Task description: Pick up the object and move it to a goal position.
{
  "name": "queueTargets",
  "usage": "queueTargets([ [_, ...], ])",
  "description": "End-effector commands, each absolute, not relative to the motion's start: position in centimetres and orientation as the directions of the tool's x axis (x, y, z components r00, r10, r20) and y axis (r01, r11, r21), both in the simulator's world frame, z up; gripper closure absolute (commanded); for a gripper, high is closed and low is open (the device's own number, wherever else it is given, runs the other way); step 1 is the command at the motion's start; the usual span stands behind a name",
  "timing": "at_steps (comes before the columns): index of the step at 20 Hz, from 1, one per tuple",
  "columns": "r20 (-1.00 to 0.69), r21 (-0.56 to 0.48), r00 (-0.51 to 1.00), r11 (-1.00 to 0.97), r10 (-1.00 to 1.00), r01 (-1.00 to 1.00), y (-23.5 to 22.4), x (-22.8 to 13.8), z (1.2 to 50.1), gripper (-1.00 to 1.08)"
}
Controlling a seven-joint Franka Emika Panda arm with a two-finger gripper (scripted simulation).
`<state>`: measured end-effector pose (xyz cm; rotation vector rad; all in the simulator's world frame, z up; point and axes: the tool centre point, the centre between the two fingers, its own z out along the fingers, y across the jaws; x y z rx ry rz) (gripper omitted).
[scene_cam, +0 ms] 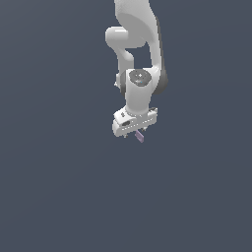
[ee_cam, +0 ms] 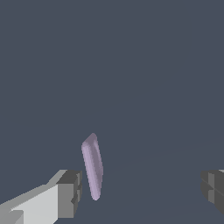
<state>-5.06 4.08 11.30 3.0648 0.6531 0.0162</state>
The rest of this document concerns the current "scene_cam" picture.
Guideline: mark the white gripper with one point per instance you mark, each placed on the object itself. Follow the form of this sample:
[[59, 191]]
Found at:
[[133, 122]]

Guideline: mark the small purple block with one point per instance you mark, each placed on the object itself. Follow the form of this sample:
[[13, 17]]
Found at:
[[139, 136]]

